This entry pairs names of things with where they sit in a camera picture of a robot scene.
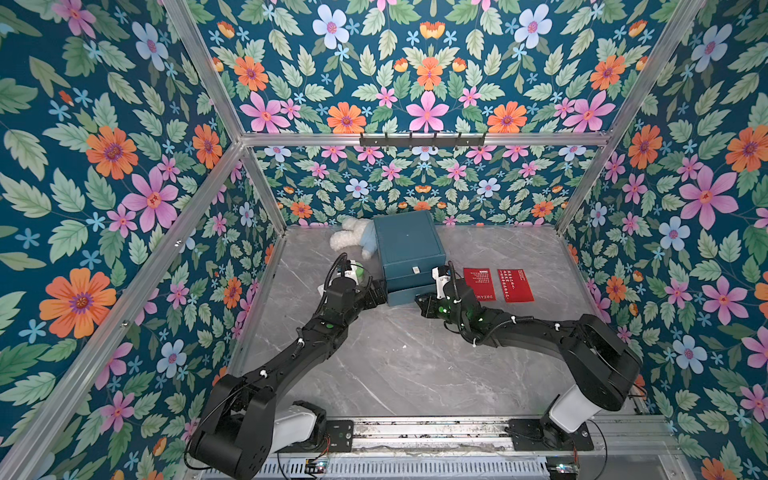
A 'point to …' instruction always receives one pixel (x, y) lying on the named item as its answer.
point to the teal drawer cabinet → (410, 250)
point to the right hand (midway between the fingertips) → (421, 292)
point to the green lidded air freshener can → (360, 273)
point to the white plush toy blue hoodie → (356, 232)
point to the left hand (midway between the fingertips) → (377, 282)
